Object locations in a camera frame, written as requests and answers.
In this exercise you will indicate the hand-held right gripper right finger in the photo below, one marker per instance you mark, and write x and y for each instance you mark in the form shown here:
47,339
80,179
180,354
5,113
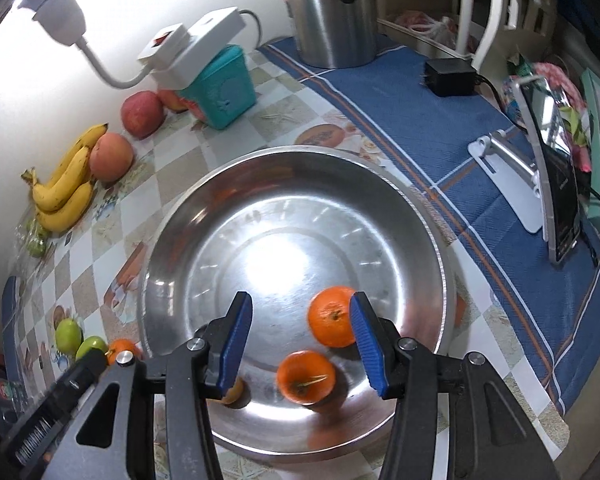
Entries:
367,345

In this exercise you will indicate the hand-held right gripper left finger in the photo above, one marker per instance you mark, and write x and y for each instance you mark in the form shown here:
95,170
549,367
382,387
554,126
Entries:
235,345

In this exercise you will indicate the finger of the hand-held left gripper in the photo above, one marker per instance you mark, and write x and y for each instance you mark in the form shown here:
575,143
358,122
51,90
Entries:
85,375

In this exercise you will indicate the large green jujube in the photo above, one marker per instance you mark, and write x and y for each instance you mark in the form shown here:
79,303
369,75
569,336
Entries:
91,346

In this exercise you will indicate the small green jujube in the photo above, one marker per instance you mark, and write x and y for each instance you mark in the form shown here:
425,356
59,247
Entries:
68,335

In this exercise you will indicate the orange tangerine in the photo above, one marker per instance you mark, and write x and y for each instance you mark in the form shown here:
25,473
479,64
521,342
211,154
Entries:
121,349
332,316
305,377

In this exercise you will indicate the brown longan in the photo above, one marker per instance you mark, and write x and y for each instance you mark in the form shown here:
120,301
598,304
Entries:
233,392

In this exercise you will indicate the large stainless steel basin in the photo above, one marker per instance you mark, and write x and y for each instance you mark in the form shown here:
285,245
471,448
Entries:
260,260

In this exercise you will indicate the clear pack with round label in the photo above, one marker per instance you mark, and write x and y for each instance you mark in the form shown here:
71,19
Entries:
2,390

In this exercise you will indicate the clear bag of green fruit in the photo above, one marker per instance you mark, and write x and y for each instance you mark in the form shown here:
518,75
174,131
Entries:
35,245

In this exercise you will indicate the yellow banana bunch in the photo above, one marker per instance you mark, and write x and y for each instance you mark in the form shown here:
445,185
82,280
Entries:
65,205

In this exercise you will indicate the peach next to bananas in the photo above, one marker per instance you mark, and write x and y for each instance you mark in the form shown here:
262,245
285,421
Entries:
111,156

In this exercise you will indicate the blue striped cloth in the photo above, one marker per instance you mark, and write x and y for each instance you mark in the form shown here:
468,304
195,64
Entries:
405,125

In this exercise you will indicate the white phone stand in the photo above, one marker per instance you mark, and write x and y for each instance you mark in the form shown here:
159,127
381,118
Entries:
510,160

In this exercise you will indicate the red apple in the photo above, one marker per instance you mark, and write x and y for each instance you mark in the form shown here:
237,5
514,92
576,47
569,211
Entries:
141,114
172,100

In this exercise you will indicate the smartphone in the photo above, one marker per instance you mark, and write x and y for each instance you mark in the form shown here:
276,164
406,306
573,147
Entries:
555,180

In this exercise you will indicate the teal plastic box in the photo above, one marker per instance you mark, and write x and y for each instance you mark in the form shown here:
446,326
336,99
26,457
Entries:
225,95

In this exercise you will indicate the black power adapter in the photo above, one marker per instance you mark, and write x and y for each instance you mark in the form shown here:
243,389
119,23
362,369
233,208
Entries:
450,76

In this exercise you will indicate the teal board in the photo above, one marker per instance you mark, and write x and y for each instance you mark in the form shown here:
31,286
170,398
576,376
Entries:
597,125

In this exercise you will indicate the floral printed bag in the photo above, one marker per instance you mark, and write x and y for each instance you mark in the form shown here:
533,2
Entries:
565,95

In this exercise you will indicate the clear plastic bag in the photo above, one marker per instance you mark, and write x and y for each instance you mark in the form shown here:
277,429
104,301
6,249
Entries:
430,25

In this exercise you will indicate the stainless steel kettle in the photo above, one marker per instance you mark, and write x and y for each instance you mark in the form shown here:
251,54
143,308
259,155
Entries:
325,20

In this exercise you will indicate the white gooseneck socket lamp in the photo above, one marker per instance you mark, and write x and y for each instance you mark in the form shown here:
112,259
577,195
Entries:
60,10

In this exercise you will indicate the white furniture frame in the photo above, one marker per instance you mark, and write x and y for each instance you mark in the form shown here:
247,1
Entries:
495,20

